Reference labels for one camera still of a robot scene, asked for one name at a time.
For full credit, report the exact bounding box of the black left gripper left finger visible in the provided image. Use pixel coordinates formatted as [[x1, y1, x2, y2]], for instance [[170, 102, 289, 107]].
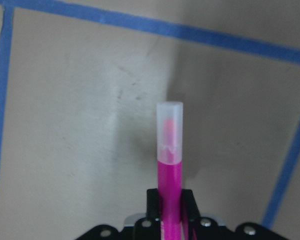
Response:
[[146, 188, 161, 222]]

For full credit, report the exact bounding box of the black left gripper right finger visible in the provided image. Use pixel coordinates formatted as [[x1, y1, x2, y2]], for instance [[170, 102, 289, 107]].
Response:
[[181, 189, 200, 222]]

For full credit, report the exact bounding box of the pink highlighter pen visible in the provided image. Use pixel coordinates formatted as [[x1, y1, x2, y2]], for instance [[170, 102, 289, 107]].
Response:
[[156, 101, 183, 240]]

